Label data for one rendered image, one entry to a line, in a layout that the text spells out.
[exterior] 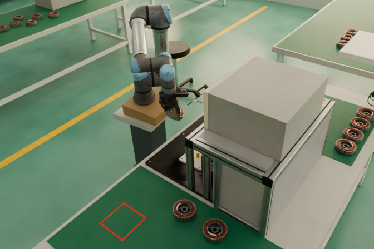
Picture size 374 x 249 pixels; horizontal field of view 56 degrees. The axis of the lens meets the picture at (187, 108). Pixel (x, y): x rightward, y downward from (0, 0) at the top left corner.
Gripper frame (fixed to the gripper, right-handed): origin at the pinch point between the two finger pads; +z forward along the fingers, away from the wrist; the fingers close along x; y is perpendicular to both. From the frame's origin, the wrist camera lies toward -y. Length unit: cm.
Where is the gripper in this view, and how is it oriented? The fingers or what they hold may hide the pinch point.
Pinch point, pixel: (174, 112)
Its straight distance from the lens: 203.1
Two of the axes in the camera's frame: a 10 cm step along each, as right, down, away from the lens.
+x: 4.9, 6.6, -5.7
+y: -8.7, 3.9, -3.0
